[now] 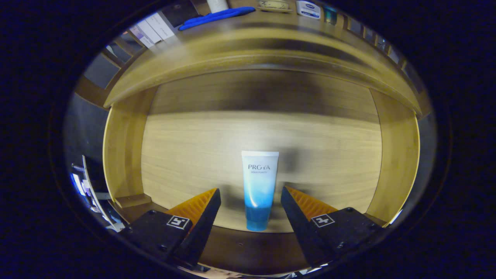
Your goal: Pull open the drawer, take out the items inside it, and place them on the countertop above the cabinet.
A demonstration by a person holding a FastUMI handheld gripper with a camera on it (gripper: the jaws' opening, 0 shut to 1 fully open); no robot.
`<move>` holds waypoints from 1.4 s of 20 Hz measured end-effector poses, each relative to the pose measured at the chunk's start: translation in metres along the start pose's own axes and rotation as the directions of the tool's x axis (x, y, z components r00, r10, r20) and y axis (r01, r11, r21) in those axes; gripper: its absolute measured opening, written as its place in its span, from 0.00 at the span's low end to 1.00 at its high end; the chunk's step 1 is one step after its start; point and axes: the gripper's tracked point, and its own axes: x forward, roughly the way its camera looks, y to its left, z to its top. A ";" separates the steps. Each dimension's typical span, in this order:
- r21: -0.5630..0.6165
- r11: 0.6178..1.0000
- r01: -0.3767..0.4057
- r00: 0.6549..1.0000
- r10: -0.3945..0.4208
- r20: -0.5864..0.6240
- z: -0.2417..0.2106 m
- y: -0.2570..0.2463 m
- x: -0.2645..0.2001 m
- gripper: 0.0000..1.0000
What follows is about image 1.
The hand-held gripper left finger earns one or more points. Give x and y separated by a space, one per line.
203 228

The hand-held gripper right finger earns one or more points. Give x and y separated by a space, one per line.
300 228

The blue and white tube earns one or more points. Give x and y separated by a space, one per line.
259 186

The wooden drawer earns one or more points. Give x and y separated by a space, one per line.
193 155

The wooden cabinet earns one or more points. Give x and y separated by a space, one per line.
90 92

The wooden countertop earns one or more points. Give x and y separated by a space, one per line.
248 35

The white cluttered side desk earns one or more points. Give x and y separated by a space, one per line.
95 197

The thin purple book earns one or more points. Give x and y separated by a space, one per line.
144 38

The thin white book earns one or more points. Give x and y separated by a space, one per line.
150 30

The blue folded cloth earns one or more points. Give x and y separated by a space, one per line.
213 18

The teal slim bottle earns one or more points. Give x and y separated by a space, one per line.
330 14

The white bottle with blue label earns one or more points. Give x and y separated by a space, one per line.
308 9

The white pump bottle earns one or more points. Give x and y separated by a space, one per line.
217 5

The beige lidded teacup with saucer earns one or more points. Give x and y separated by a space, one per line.
274 5

